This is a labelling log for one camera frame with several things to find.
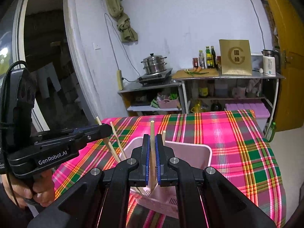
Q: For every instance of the person's left hand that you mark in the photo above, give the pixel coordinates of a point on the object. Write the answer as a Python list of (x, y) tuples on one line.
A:
[(42, 191)]

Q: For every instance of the pink plastic utensil basket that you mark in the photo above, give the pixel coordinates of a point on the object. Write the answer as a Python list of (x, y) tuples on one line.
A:
[(181, 201)]

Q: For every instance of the olive green hanging cloth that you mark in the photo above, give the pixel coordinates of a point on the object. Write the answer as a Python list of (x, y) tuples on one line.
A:
[(116, 10)]

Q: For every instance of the green oil bottle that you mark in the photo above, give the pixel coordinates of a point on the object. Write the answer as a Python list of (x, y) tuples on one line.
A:
[(208, 58)]

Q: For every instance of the white electric kettle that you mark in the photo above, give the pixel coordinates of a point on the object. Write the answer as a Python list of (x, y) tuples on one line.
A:
[(269, 62)]

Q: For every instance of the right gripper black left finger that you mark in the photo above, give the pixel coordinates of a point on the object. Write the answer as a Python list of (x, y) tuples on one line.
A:
[(140, 151)]

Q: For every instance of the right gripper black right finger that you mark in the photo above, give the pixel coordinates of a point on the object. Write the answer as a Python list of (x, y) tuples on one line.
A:
[(165, 175)]

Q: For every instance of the red lidded jar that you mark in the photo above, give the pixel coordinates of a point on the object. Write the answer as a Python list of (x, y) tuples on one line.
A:
[(195, 62)]

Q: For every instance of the green plastic bottle on floor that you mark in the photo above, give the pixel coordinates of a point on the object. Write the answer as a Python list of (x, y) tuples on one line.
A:
[(271, 132)]

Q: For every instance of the pink plaid tablecloth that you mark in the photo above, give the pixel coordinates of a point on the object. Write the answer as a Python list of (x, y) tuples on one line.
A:
[(240, 152)]

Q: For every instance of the yellowed power strip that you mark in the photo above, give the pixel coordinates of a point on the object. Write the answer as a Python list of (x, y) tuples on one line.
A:
[(119, 79)]

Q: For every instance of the low grey side shelf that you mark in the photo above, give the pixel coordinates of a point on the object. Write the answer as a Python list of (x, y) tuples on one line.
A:
[(137, 98)]

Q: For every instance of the yellow wooden door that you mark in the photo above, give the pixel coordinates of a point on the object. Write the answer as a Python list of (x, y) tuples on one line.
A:
[(289, 110)]

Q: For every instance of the stainless steel steamer pot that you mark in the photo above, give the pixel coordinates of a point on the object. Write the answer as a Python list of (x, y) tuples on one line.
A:
[(154, 64)]

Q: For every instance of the dark soy sauce bottle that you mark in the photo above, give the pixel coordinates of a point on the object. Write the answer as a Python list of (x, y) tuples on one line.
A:
[(214, 57)]

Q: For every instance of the clear plastic bottle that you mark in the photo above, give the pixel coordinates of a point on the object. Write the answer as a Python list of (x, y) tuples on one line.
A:
[(201, 59)]

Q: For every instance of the metal kitchen shelf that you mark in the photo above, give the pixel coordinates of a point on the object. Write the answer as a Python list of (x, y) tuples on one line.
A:
[(235, 88)]

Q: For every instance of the black induction cooktop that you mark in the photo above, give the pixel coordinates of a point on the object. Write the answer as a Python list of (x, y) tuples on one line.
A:
[(155, 78)]

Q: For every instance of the pink plastic storage box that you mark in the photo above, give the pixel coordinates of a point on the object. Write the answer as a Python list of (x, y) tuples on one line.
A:
[(261, 112)]

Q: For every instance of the pink vegetable basket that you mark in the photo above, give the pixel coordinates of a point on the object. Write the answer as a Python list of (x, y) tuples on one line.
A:
[(168, 103)]

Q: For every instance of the wooden cutting board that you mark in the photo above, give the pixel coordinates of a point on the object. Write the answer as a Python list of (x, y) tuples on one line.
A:
[(190, 73)]

